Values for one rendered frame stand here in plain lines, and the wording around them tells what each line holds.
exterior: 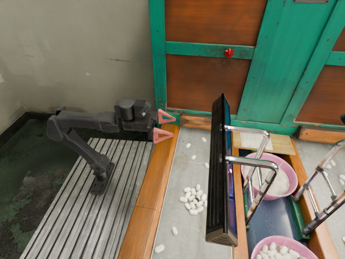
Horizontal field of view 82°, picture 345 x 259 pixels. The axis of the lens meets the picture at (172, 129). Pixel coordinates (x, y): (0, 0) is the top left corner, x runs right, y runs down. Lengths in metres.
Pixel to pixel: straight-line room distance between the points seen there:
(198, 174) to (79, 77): 1.72
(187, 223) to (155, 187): 0.21
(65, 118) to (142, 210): 0.50
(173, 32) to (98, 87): 1.44
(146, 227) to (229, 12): 0.96
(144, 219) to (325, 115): 1.08
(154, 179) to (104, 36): 1.43
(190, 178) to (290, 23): 0.82
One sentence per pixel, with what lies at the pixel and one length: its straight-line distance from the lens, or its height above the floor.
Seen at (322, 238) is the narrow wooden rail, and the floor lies 0.76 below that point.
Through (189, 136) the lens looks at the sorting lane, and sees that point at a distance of 1.24.
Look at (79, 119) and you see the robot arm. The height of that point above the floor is 1.10.
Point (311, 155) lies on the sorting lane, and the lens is 1.37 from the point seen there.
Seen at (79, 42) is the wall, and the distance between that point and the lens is 2.18.
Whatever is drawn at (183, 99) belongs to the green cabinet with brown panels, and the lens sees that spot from 1.19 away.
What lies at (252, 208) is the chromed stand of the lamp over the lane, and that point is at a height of 0.85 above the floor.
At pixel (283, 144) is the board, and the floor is 0.78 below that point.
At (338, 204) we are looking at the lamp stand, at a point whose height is 0.97.
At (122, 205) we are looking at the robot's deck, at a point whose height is 0.67.
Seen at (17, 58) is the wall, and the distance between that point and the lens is 2.65.
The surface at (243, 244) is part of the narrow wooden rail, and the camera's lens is 0.91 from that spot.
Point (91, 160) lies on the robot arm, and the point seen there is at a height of 0.85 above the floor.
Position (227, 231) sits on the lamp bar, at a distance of 0.53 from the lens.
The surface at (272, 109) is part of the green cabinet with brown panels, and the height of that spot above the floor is 0.94.
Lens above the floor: 1.59
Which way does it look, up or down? 42 degrees down
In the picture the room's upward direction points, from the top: straight up
